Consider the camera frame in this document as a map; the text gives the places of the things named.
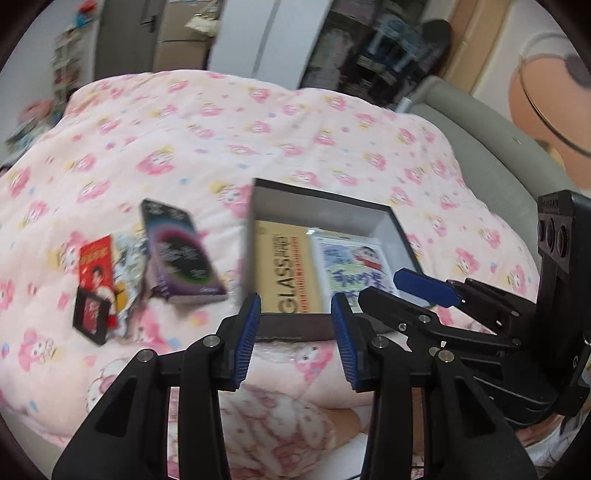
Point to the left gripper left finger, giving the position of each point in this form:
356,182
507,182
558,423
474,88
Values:
216,363

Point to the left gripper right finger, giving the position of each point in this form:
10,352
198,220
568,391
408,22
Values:
374,363

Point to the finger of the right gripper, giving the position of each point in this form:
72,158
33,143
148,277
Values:
434,291

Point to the blue cartoon puzzle pack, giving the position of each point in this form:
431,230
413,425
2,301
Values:
349,265

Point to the black purple card box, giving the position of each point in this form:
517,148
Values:
179,269

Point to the red portrait envelope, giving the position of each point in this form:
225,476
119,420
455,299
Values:
95,270

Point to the pink pajama legs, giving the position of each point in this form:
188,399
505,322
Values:
269,435

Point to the yellow glass book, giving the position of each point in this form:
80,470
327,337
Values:
284,270

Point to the black storage box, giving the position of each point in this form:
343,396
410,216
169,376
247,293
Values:
327,213

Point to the clear plastic accessory bag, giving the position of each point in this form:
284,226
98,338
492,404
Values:
129,261

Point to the pink cartoon print blanket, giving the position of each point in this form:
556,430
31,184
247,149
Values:
197,140

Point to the dark cluttered shelf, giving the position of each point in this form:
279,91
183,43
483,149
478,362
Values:
379,51

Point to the white wardrobe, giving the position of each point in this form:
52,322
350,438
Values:
268,40

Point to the cardboard box with bag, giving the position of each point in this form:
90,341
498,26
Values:
186,32

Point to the grey door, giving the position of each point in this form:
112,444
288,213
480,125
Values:
127,36

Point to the grey bed frame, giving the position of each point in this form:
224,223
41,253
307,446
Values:
504,167

